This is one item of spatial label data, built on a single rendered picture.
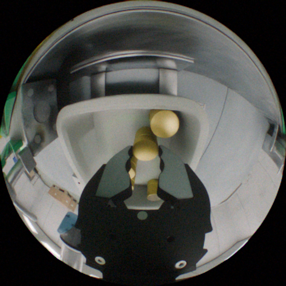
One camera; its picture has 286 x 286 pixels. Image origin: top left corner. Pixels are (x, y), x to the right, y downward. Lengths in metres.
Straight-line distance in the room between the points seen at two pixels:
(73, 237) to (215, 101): 0.49
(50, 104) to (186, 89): 0.22
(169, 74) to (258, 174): 3.64
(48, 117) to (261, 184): 3.81
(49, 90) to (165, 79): 0.17
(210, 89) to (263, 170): 3.48
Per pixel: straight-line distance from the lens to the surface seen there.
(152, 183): 0.22
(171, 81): 0.16
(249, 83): 0.17
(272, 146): 0.48
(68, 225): 0.33
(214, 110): 0.22
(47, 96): 0.15
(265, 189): 3.69
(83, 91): 0.20
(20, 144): 0.17
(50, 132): 0.15
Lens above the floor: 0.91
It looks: 61 degrees down
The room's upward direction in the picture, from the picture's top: 175 degrees counter-clockwise
